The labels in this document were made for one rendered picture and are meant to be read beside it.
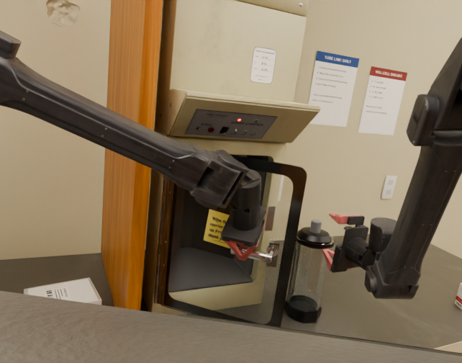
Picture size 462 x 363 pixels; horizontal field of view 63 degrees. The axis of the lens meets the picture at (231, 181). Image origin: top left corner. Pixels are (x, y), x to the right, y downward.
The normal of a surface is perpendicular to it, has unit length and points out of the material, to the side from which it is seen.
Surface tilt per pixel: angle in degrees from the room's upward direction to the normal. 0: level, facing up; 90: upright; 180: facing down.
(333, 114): 90
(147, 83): 90
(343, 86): 90
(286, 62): 90
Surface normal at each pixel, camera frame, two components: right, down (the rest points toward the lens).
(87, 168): 0.41, 0.27
